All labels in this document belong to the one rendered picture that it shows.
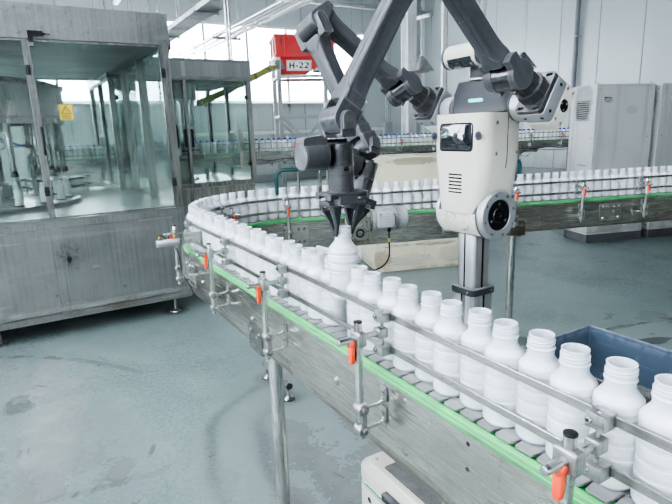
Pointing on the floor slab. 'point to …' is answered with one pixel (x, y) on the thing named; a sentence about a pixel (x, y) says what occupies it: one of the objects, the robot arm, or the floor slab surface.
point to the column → (409, 63)
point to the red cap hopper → (286, 46)
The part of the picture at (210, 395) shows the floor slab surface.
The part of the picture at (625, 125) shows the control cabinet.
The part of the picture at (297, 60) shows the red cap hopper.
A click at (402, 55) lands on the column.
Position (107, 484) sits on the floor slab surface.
